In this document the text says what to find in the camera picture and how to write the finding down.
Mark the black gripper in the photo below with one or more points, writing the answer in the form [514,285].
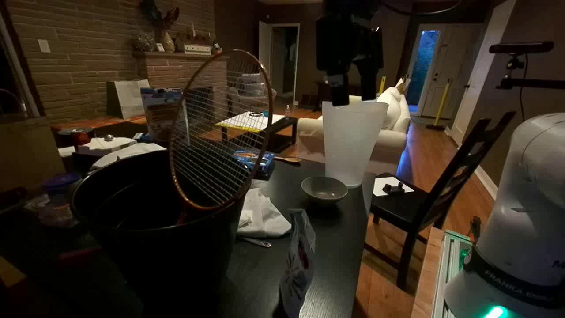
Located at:
[346,38]

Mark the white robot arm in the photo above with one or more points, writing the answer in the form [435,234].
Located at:
[516,266]

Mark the white translucent bin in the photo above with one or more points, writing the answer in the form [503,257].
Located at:
[348,139]

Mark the white sofa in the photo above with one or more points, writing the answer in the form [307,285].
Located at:
[390,140]

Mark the wooden coffee table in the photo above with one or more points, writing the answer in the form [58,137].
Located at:
[251,128]

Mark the small grey bowl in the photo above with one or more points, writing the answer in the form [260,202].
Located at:
[323,190]

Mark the brick fireplace mantel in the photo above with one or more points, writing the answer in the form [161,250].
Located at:
[175,70]

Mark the dark wooden chair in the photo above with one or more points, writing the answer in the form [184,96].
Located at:
[415,211]

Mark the white crumpled cloth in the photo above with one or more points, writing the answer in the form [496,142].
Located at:
[262,218]

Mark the white framed board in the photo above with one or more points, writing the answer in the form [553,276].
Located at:
[129,98]

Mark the plastic wrapper bag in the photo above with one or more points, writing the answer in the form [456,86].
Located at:
[299,269]

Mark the green plastic package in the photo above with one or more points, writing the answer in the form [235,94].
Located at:
[454,252]

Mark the round wire grill rack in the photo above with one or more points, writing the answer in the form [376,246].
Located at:
[203,170]

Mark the camera on tripod mount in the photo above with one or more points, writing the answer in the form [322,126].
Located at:
[519,59]

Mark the wall light switch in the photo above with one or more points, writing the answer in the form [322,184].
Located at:
[43,47]

